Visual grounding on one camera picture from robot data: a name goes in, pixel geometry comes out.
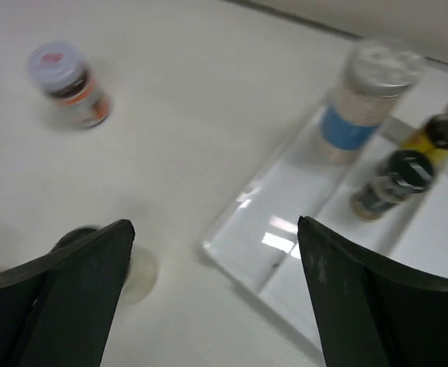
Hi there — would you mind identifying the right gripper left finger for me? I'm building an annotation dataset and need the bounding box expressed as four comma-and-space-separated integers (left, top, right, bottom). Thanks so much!
0, 219, 135, 366

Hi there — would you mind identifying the yellow-label brown sauce bottle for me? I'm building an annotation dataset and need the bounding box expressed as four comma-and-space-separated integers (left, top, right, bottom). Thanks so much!
399, 109, 448, 168

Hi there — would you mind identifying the blue-label white spice bottle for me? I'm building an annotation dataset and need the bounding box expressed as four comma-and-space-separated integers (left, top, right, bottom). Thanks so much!
318, 36, 425, 164

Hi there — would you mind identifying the black-cap beige spice jar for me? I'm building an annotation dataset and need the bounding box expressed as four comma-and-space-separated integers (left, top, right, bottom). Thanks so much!
51, 226, 158, 305

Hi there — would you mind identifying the small black pepper grinder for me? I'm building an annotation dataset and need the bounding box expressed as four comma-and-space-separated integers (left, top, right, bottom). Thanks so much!
350, 150, 436, 220

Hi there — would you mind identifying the red-label dark spice jar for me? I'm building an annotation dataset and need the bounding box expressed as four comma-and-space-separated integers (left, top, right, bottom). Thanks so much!
27, 41, 112, 128

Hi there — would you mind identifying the white divided organizer tray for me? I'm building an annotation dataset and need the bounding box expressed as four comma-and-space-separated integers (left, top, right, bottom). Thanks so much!
200, 57, 448, 345

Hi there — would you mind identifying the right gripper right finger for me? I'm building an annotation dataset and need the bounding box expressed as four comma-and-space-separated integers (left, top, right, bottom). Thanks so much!
297, 216, 448, 366

